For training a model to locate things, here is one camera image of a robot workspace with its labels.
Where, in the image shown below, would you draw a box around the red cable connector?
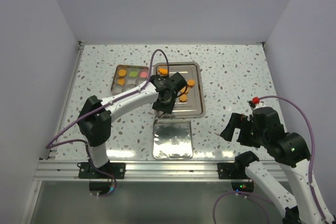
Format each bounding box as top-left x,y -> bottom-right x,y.
252,97 -> 260,104

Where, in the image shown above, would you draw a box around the pink round cookie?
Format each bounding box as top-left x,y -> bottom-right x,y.
139,71 -> 148,78

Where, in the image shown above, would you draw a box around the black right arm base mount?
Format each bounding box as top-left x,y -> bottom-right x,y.
217,162 -> 248,179

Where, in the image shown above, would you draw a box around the beige compartment cookie box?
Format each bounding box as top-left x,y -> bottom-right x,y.
110,65 -> 149,95

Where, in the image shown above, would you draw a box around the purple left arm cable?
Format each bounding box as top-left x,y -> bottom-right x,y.
46,49 -> 170,197

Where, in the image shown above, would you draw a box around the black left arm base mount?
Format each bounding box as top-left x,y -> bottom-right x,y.
77,162 -> 126,179

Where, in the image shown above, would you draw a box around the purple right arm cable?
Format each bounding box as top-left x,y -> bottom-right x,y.
212,95 -> 336,224

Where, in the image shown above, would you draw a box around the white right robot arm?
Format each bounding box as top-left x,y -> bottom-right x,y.
220,106 -> 335,223

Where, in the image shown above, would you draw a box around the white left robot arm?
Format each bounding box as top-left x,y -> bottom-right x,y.
76,72 -> 187,178

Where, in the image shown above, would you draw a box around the orange flower cookie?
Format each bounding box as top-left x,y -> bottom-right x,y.
187,79 -> 195,88

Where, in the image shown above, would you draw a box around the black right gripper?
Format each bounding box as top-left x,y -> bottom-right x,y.
220,112 -> 268,148

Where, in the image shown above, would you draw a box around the steel slotted tongs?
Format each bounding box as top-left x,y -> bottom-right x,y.
154,111 -> 171,124

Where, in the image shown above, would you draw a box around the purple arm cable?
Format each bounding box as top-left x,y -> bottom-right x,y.
46,49 -> 170,197
212,95 -> 336,224

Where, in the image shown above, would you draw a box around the orange fish cookie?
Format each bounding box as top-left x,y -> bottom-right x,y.
157,68 -> 169,76

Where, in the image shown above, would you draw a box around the small square steel lid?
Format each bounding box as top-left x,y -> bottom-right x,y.
153,119 -> 193,160

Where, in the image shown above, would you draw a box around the large steel baking tray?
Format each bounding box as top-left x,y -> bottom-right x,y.
153,62 -> 205,118

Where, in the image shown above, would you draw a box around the aluminium frame rail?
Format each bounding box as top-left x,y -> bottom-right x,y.
34,159 -> 292,182

